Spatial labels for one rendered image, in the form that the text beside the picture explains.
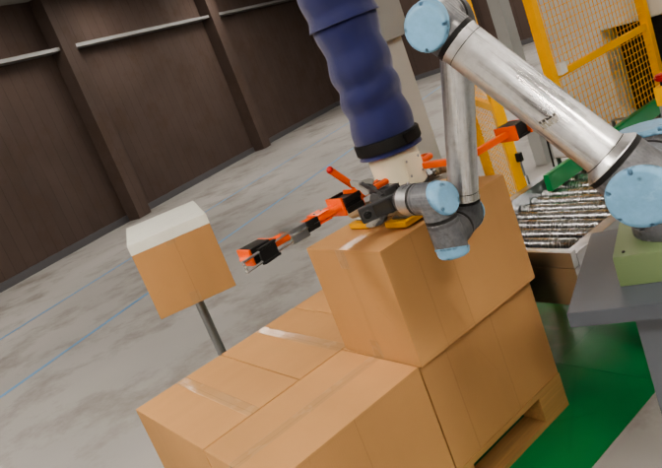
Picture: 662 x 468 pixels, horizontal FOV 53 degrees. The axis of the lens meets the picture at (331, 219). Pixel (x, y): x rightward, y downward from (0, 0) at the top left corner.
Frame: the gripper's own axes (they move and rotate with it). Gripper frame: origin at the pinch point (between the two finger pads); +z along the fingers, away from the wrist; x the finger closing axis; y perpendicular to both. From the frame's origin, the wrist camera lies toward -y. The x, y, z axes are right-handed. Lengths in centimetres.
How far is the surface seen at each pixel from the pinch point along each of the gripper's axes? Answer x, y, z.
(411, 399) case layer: -61, -11, -7
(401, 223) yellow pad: -11.1, 10.8, -4.2
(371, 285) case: -25.3, -4.1, 1.3
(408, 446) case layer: -73, -18, -7
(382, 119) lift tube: 19.9, 21.6, 0.4
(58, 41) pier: 214, 268, 993
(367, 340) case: -47.3, -3.9, 15.3
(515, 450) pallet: -106, 24, -5
